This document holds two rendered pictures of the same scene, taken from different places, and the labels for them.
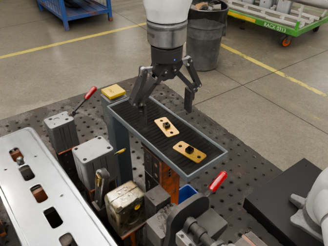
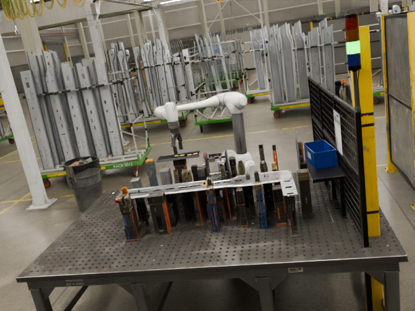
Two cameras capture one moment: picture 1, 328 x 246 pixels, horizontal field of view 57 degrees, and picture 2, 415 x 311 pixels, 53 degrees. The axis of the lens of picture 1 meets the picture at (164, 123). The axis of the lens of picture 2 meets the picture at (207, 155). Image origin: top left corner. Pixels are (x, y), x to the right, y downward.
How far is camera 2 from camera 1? 2.98 m
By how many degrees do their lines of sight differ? 44
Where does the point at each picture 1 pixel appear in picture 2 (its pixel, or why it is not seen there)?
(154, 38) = (173, 125)
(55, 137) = (139, 185)
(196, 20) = (83, 172)
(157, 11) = (174, 118)
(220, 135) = not seen: hidden behind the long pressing
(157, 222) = (199, 168)
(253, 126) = not seen: hidden behind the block
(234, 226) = not seen: hidden behind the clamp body
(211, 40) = (97, 182)
